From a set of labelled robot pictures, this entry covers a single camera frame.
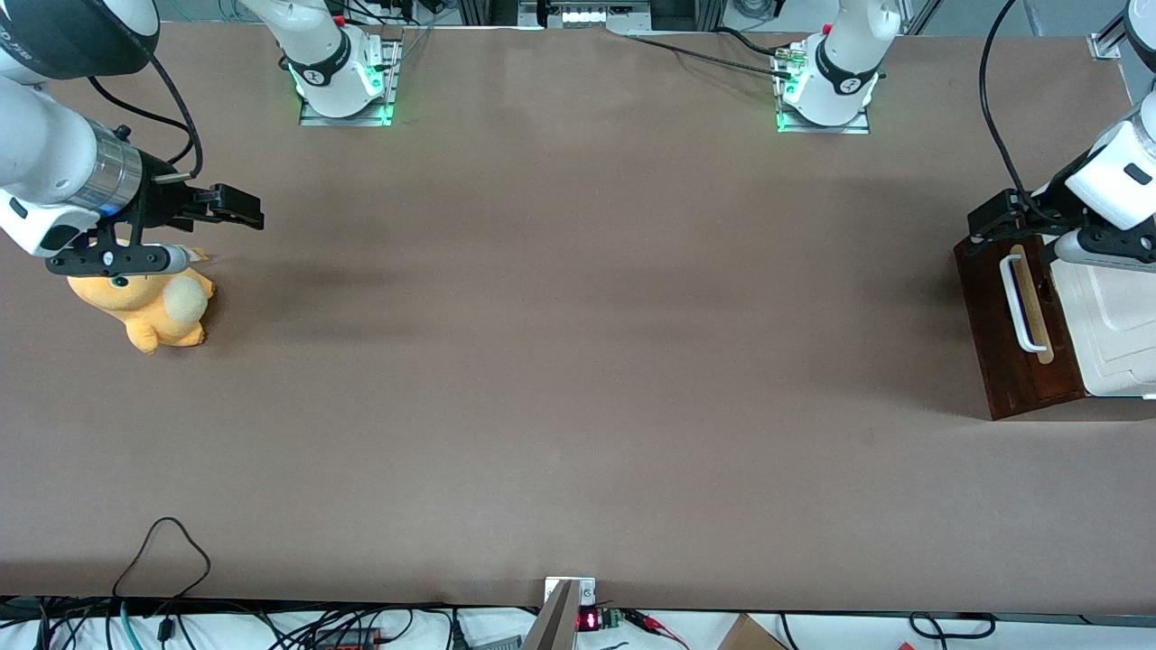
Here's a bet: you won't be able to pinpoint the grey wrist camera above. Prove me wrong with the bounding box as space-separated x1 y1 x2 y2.
1053 227 1156 274
47 240 210 278

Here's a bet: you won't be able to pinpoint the long black table cable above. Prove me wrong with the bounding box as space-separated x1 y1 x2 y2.
605 27 797 79

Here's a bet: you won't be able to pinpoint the light wooden handle backing strip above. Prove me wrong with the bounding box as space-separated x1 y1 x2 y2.
1009 243 1056 366

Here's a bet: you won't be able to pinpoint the orange plush toy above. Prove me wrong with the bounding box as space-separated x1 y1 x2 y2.
67 267 217 356

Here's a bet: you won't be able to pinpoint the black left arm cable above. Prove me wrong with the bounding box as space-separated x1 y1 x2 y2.
978 0 1041 205

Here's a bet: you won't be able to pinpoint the white bar drawer handle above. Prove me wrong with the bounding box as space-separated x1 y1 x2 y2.
999 254 1049 354

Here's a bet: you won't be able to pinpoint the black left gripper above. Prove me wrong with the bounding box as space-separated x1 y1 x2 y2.
967 183 1086 244

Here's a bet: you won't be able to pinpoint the orange black device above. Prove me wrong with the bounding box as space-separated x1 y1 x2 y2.
311 627 387 650

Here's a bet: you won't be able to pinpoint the black cable coil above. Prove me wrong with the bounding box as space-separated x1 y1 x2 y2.
907 611 997 641

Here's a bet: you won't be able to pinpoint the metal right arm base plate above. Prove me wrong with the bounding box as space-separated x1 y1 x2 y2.
297 34 404 128

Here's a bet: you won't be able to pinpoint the dark brown wooden drawer cabinet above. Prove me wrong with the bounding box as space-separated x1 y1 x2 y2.
953 231 1089 423

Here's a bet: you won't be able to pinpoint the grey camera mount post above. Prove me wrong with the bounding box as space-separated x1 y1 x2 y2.
521 577 598 650

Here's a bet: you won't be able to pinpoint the red clip leads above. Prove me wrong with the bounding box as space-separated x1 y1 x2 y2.
621 608 693 650

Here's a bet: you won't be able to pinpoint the white plastic box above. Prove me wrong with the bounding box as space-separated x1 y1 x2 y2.
1047 237 1156 400

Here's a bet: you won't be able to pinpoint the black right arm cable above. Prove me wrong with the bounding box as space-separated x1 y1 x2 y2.
86 52 205 181

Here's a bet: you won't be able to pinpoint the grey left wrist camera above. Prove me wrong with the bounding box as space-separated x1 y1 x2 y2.
1053 227 1156 274

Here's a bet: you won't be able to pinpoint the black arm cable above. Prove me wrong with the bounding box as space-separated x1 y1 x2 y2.
86 52 205 181
978 0 1041 205

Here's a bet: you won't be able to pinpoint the dark wooden drawer with handle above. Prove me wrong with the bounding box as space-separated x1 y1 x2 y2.
998 237 1086 409

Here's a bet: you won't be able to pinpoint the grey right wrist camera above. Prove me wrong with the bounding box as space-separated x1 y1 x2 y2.
47 240 210 278

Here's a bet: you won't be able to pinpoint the thin black looped cable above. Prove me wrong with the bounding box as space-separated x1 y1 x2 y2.
111 516 212 604

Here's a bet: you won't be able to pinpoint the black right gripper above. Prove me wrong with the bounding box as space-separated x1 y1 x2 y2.
135 161 266 248

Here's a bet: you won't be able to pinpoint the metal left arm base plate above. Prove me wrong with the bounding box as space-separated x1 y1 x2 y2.
775 40 873 136

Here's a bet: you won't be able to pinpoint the brown cardboard piece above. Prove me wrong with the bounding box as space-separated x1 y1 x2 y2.
717 613 793 650

